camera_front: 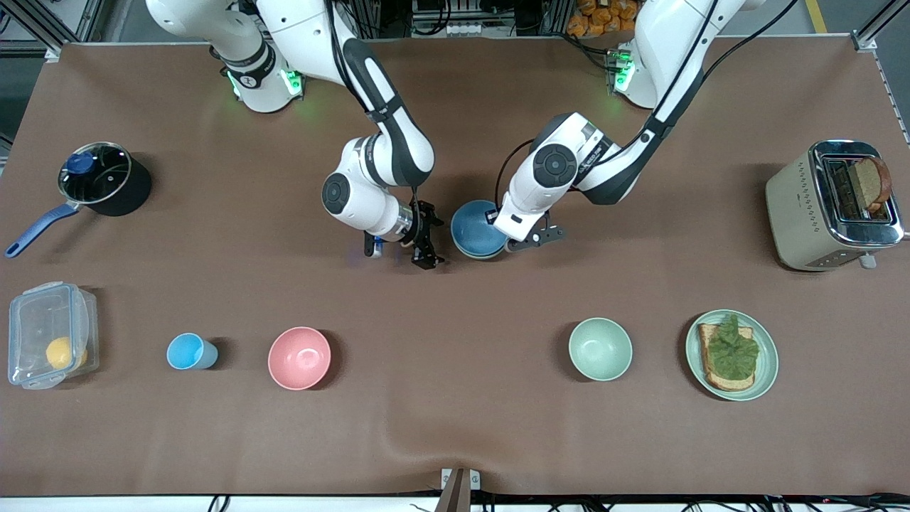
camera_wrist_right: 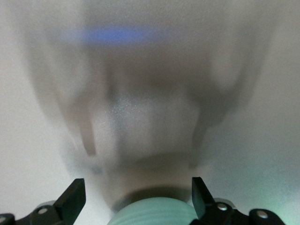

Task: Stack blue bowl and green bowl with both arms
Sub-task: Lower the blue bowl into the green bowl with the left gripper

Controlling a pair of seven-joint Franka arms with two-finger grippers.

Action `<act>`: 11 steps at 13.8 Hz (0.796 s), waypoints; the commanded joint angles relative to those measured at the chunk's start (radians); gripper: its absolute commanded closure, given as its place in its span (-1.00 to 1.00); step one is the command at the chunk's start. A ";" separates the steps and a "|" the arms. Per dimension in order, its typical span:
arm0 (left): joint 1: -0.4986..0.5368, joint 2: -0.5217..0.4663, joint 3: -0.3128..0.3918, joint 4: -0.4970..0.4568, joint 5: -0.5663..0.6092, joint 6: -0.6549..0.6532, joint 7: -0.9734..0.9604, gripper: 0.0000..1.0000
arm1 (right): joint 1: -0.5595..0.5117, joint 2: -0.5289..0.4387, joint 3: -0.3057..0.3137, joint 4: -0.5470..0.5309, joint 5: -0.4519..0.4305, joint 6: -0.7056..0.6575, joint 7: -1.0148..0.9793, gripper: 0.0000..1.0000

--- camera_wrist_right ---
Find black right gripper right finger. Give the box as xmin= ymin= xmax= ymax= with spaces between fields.
xmin=191 ymin=176 xmax=285 ymax=225

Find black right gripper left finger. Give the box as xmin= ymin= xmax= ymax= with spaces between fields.
xmin=0 ymin=178 xmax=86 ymax=225

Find light green bowl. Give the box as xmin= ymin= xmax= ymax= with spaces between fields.
xmin=110 ymin=196 xmax=200 ymax=225

